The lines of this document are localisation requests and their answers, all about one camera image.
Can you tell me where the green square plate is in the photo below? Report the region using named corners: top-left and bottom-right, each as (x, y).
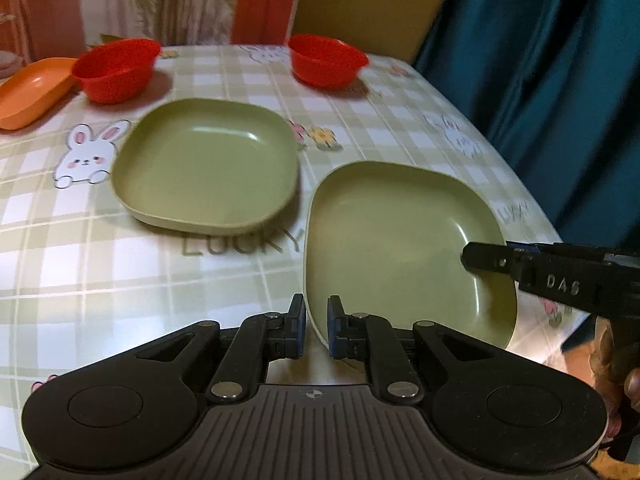
top-left (111, 98), bottom-right (299, 235)
top-left (304, 162), bottom-right (518, 348)

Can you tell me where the printed room scene backdrop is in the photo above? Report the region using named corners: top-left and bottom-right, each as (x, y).
top-left (1, 0), bottom-right (297, 76)

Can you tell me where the orange square plate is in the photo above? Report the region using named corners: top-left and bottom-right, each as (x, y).
top-left (0, 58), bottom-right (76, 131)

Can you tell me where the person's hand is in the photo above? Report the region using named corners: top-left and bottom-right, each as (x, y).
top-left (589, 318), bottom-right (639, 443)

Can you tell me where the yellow wooden board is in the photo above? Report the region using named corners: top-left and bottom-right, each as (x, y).
top-left (293, 0), bottom-right (444, 62)

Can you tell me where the teal curtain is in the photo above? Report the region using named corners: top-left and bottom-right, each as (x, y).
top-left (414, 0), bottom-right (639, 252)

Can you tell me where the red bowl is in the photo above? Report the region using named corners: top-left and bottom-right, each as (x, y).
top-left (288, 34), bottom-right (369, 90)
top-left (72, 38), bottom-right (162, 105)

